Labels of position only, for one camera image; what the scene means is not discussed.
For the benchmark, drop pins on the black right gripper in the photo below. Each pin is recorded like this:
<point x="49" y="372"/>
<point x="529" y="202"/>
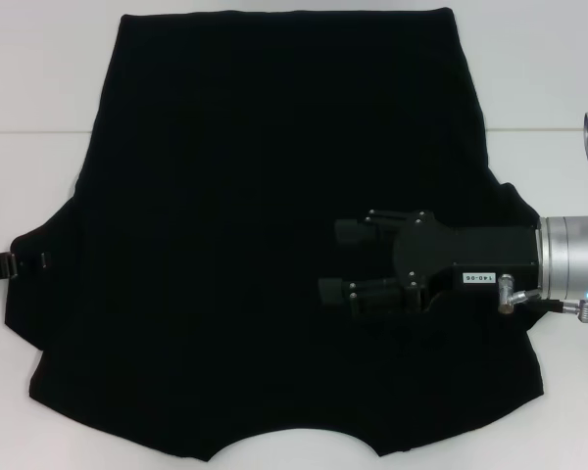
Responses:
<point x="470" y="252"/>

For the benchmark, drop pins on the black t-shirt white print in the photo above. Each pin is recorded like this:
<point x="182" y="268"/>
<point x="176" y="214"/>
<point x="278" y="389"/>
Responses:
<point x="225" y="196"/>

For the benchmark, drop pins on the right robot arm silver white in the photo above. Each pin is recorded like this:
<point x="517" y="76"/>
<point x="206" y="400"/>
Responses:
<point x="575" y="254"/>

